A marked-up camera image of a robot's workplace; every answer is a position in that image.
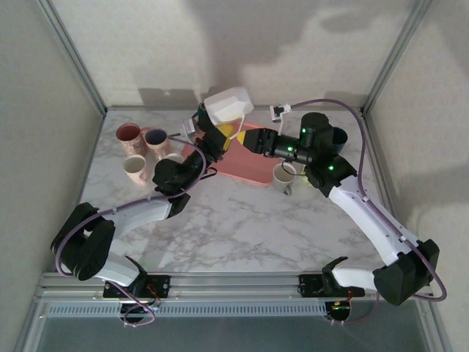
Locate navy blue mug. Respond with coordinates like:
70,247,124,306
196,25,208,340
330,127,350,155

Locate white mug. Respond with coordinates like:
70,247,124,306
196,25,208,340
203,86,255,128

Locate pink mug purple interior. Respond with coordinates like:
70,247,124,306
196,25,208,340
143,126,171,162

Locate pale pink mug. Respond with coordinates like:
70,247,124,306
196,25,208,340
122,154,150,185

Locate grey mug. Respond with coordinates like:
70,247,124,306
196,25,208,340
272,162,298,197

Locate pink floral mug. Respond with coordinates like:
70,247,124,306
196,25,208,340
116,122,144,157

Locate pink plastic tray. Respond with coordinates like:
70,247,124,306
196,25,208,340
182,122,275,188

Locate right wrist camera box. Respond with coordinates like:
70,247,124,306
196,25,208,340
269,103,294,136

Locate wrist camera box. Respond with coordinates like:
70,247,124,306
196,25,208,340
181,117,200,142
269,103,294,136

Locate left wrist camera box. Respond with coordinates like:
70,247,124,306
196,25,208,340
181,117,200,142

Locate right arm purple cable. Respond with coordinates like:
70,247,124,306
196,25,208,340
291,98,448,326

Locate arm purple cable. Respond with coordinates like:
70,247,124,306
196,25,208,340
54,135,206,327
291,98,448,326

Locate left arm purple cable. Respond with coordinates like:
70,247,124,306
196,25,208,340
54,135,206,327

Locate aluminium side rail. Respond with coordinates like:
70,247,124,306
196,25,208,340
357,111,428,274

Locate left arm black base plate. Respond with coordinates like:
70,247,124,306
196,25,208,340
103,274,172,299

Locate aluminium frame post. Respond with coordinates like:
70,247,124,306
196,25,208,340
361,0,434,117
34,0,108,117

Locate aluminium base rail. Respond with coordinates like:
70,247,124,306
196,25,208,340
34,270,435,304

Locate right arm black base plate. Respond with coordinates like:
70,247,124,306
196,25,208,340
299,274,366,298

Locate grey slotted cable duct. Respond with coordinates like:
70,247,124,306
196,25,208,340
43,302,330,319

